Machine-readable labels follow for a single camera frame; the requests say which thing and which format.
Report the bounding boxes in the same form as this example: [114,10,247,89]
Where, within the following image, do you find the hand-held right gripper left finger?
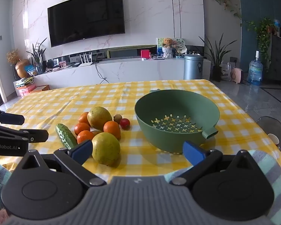
[15,140,107,188]

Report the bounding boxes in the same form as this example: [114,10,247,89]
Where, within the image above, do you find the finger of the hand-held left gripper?
[0,122,49,143]
[0,106,25,125]

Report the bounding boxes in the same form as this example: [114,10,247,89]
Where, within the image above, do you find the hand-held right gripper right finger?
[170,141,260,189]

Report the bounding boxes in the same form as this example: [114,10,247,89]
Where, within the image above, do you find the orange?
[78,112,90,126]
[74,123,91,136]
[77,130,95,145]
[103,121,121,141]

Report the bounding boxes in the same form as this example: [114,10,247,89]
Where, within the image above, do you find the green cucumber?
[55,123,78,150]

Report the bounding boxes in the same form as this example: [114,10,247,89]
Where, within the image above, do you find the green colander bowl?
[134,89,220,154]

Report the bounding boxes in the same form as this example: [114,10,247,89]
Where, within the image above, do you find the small red tomato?
[120,118,131,130]

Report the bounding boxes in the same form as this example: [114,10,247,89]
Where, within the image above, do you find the pink storage boxes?
[15,84,37,96]

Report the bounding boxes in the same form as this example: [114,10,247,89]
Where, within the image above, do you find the stack of yellow-green folders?
[14,77,34,87]

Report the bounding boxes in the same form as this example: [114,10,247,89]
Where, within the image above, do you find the orange cardboard box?
[31,85,49,93]

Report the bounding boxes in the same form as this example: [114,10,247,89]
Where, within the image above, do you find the golden acorn-shaped vase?
[15,58,31,78]

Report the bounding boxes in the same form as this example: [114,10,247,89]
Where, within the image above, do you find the blue snack bag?
[25,64,37,77]

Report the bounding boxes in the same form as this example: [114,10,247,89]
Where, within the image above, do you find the yellow checked tablecloth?
[1,79,281,177]

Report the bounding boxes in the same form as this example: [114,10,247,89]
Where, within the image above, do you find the dried flower bunch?
[7,49,19,65]

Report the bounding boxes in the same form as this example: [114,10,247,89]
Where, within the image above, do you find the green plant in glass vase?
[26,37,48,74]

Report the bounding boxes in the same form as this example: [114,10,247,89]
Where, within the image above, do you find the transparent chair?
[256,117,281,152]

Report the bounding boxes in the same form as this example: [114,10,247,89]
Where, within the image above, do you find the white cup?
[268,133,280,144]

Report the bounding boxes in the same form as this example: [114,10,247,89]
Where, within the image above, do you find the teal striped cloth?
[0,149,281,225]

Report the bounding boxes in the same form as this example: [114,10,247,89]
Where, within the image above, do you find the potted long-leaf plant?
[199,33,237,82]

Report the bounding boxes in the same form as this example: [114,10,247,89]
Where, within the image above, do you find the grey metal trash can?
[183,54,204,80]

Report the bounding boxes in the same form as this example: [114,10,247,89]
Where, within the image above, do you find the white plastic bag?
[221,62,232,81]

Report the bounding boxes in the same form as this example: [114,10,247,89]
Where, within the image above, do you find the white router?
[78,53,94,67]

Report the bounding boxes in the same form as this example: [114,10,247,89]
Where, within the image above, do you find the pink heater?
[231,67,243,83]

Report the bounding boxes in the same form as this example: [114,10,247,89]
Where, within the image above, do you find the white marble TV cabinet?
[33,44,211,91]

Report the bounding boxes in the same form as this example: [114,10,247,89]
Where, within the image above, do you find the blue water bottle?
[247,51,263,86]

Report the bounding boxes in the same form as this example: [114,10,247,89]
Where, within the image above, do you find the blue picture book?
[156,37,165,55]

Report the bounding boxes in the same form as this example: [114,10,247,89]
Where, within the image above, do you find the round paper fan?
[173,37,185,50]

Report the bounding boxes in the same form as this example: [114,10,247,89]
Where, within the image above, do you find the brown teddy bear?
[161,37,174,48]

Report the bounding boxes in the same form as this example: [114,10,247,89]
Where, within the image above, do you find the dark cabinet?
[266,34,281,83]

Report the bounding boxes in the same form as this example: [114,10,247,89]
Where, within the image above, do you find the ivy plant on cabinet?
[240,17,275,72]

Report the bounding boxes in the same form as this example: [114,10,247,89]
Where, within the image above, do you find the hanging ivy plant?
[207,0,243,20]

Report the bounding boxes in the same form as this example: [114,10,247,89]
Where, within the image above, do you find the black cable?
[95,62,110,85]

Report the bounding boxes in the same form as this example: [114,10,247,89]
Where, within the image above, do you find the black wall television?
[47,0,126,48]

